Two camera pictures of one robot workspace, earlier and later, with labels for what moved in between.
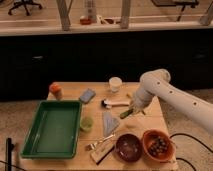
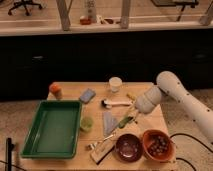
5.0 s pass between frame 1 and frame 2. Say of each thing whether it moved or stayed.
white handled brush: stayed
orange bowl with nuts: stayed
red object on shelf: stayed
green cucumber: moved
